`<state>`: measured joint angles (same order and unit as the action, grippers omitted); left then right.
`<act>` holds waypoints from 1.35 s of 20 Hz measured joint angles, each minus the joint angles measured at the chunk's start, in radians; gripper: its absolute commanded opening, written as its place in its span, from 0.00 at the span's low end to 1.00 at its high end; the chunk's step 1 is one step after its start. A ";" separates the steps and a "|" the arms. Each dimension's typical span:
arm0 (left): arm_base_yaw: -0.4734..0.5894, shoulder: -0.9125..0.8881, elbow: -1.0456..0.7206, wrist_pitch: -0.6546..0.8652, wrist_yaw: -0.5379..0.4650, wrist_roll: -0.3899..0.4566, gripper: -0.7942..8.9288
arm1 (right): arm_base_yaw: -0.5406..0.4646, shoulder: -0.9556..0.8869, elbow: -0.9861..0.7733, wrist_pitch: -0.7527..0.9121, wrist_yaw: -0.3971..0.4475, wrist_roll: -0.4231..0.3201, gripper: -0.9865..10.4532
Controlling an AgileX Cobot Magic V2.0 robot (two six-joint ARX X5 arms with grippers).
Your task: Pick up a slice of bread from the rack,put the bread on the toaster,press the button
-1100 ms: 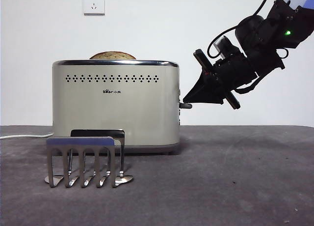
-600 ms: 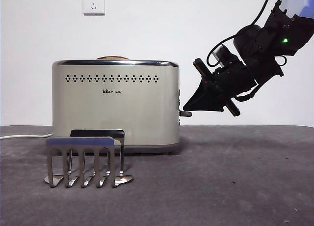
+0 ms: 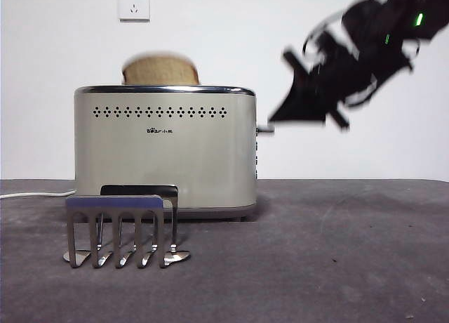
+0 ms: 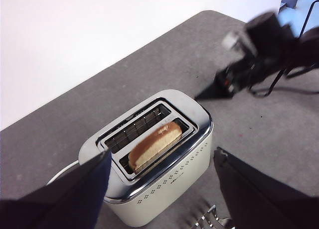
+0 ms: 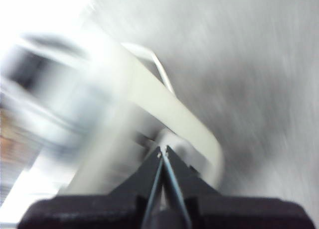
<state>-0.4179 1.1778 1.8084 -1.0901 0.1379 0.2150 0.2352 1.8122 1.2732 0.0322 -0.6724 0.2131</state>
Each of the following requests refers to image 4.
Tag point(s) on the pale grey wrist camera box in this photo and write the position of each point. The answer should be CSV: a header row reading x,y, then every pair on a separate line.
x,y
230,41

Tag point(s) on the light blue panel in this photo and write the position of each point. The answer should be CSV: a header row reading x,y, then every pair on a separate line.
x,y
286,21

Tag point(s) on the cream two-slot toaster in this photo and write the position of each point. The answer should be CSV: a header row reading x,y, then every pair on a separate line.
x,y
174,179

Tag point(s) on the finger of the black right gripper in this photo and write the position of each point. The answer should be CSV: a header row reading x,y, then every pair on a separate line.
x,y
214,90

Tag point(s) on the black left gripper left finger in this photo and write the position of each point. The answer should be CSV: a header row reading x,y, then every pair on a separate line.
x,y
69,201

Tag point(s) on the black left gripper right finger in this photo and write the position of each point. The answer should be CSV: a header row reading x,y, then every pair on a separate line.
x,y
261,201

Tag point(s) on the brown bread slice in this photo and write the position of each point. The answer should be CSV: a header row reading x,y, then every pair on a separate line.
x,y
154,147

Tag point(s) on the steel toast rack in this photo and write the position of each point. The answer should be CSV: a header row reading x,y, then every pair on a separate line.
x,y
211,219

